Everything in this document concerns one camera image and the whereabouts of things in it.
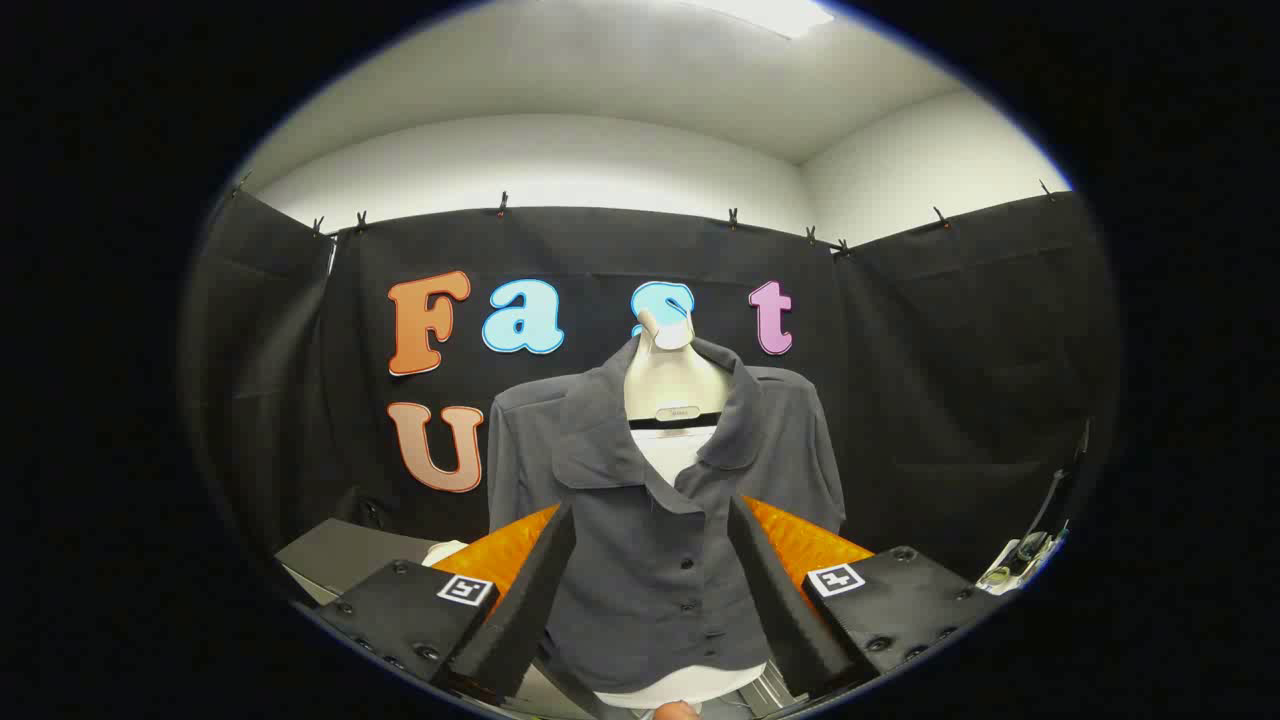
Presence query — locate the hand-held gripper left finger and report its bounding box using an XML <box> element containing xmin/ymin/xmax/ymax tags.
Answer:
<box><xmin>315</xmin><ymin>503</ymin><xmax>579</xmax><ymax>701</ymax></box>

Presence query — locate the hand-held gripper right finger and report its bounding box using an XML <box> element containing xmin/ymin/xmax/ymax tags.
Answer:
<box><xmin>726</xmin><ymin>495</ymin><xmax>1006</xmax><ymax>701</ymax></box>

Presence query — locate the grey metal stand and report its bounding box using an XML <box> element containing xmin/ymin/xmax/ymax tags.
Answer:
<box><xmin>738</xmin><ymin>668</ymin><xmax>793</xmax><ymax>713</ymax></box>

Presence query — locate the white printed sheet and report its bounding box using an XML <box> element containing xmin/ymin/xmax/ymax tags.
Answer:
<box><xmin>977</xmin><ymin>533</ymin><xmax>1063</xmax><ymax>593</ymax></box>

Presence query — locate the grey cabinet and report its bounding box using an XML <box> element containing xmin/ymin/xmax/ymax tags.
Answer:
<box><xmin>275</xmin><ymin>518</ymin><xmax>443</xmax><ymax>603</ymax></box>

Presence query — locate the black backdrop cloth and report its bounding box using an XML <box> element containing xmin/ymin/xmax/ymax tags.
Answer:
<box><xmin>180</xmin><ymin>185</ymin><xmax>1121</xmax><ymax>591</ymax></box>

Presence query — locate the row of black cloth clips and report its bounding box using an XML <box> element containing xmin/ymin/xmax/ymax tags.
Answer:
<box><xmin>232</xmin><ymin>172</ymin><xmax>1056</xmax><ymax>256</ymax></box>

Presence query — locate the grey button-up shirt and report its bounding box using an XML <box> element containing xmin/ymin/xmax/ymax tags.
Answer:
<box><xmin>487</xmin><ymin>335</ymin><xmax>848</xmax><ymax>696</ymax></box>

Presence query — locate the cream mannequin torso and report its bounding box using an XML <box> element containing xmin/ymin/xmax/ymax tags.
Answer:
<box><xmin>595</xmin><ymin>308</ymin><xmax>771</xmax><ymax>711</ymax></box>

